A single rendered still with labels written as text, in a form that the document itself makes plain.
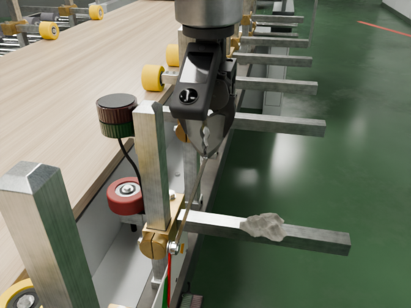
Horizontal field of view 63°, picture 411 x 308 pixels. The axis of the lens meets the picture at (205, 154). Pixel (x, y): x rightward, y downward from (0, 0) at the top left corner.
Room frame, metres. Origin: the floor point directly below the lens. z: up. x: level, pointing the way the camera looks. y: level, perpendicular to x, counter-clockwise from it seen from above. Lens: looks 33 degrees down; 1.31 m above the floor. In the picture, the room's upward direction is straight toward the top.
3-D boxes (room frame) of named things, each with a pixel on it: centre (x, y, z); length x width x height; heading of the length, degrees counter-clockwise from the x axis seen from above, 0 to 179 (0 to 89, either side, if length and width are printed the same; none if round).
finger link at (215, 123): (0.48, -0.02, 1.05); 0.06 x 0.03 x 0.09; 168
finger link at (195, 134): (0.49, 0.01, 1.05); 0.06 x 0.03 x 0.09; 168
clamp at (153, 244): (0.47, 0.08, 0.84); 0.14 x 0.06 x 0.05; 168
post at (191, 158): (0.69, 0.03, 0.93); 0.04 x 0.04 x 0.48; 78
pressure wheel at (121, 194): (0.50, 0.15, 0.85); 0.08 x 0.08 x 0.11
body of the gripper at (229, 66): (0.49, -0.01, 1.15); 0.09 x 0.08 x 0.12; 168
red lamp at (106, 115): (0.46, 0.13, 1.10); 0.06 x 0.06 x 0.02
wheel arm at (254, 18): (1.95, -0.28, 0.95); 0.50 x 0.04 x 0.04; 78
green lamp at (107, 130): (0.46, 0.13, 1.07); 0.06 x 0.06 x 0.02
